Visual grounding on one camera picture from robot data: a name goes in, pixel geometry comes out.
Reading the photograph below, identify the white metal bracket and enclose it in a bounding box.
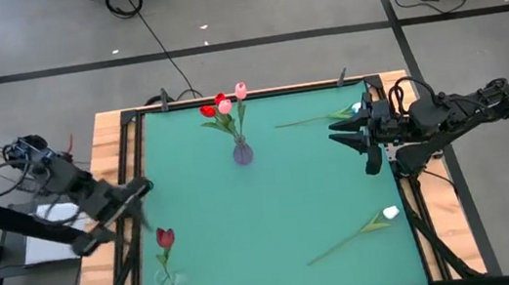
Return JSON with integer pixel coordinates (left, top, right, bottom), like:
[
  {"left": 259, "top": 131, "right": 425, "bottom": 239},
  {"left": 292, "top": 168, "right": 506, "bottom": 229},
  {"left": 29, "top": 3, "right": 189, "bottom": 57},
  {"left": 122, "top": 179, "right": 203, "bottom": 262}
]
[{"left": 384, "top": 143, "right": 400, "bottom": 163}]

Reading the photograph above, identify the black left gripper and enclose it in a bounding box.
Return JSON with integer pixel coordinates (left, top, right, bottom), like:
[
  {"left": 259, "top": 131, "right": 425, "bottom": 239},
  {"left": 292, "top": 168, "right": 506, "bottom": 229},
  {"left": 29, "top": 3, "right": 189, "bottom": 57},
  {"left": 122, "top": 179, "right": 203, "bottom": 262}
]
[{"left": 64, "top": 175, "right": 161, "bottom": 259}]

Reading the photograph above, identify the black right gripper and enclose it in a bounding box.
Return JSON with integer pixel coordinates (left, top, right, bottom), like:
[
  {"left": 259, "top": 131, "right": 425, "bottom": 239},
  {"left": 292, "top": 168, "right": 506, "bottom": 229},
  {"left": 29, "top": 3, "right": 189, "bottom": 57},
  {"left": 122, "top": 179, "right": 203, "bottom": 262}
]
[{"left": 322, "top": 88, "right": 405, "bottom": 182}]

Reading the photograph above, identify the black floor cable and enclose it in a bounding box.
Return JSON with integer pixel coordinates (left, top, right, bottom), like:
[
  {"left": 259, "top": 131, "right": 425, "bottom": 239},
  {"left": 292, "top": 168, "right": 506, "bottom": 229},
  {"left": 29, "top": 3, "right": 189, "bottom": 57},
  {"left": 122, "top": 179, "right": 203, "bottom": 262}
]
[{"left": 104, "top": 0, "right": 204, "bottom": 110}]

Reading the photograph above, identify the clear glass vase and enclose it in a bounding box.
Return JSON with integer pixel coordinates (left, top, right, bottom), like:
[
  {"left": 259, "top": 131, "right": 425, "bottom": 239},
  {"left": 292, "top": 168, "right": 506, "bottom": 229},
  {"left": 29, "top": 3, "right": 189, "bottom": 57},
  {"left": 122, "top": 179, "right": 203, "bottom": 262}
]
[{"left": 152, "top": 265, "right": 190, "bottom": 285}]

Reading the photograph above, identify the green table mat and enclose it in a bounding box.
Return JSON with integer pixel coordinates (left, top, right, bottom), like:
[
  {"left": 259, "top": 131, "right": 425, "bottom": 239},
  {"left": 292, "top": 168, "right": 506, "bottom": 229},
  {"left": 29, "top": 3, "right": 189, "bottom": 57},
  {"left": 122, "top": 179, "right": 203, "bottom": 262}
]
[{"left": 112, "top": 78, "right": 430, "bottom": 285}]

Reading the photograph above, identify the pale blue artificial tulip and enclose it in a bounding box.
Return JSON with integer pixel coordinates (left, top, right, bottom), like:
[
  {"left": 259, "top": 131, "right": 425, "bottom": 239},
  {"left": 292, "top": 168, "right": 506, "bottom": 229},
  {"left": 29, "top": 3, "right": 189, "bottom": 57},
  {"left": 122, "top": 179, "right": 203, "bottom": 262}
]
[{"left": 273, "top": 101, "right": 364, "bottom": 130}]

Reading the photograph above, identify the black aluminium table frame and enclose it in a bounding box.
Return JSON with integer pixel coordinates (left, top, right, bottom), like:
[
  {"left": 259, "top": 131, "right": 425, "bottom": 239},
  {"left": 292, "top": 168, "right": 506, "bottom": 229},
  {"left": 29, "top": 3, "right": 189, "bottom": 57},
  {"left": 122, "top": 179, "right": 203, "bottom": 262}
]
[{"left": 53, "top": 63, "right": 490, "bottom": 285}]

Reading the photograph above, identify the purple ribbed glass vase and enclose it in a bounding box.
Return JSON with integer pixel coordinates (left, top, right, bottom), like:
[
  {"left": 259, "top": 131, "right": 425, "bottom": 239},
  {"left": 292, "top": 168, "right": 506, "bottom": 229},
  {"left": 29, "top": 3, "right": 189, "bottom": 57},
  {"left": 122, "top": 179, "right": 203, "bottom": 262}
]
[{"left": 230, "top": 132, "right": 256, "bottom": 168}]

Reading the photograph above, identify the red and pink tulips bouquet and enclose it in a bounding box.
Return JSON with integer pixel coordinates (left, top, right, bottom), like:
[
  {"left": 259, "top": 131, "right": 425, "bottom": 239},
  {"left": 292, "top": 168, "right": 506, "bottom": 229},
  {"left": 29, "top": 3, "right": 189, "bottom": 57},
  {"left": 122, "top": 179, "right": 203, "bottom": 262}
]
[{"left": 197, "top": 101, "right": 241, "bottom": 144}]

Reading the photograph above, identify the white artificial tulip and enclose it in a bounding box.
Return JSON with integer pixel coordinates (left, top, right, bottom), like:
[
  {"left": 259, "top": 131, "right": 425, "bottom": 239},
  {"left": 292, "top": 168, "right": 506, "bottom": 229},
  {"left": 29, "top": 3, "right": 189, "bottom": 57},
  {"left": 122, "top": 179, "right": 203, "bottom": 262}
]
[{"left": 300, "top": 204, "right": 406, "bottom": 267}]

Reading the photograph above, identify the white flat box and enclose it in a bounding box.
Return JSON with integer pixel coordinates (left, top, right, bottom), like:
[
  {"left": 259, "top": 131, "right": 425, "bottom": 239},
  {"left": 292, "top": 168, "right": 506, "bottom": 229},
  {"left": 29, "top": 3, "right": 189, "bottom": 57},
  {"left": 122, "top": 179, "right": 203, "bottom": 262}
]
[{"left": 16, "top": 198, "right": 94, "bottom": 268}]

